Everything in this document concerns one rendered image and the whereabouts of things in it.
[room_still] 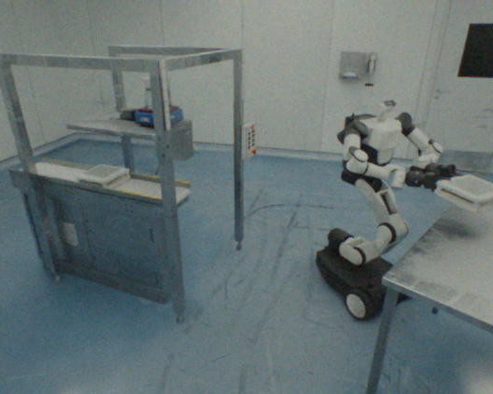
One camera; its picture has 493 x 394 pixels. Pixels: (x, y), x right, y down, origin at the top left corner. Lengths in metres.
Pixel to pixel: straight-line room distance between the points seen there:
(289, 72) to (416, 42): 1.59
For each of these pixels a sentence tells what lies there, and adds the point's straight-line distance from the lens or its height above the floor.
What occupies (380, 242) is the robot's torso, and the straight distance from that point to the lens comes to 2.61.
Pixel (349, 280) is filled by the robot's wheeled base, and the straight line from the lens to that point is 2.79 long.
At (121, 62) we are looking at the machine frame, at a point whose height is 1.63.
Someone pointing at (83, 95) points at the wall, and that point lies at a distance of 6.91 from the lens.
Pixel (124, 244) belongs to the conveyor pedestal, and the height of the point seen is 0.44.
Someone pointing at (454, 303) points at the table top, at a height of 0.86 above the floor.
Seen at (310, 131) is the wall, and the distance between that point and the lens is 5.58.
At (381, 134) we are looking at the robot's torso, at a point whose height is 1.20.
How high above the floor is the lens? 1.80
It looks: 25 degrees down
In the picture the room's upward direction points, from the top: straight up
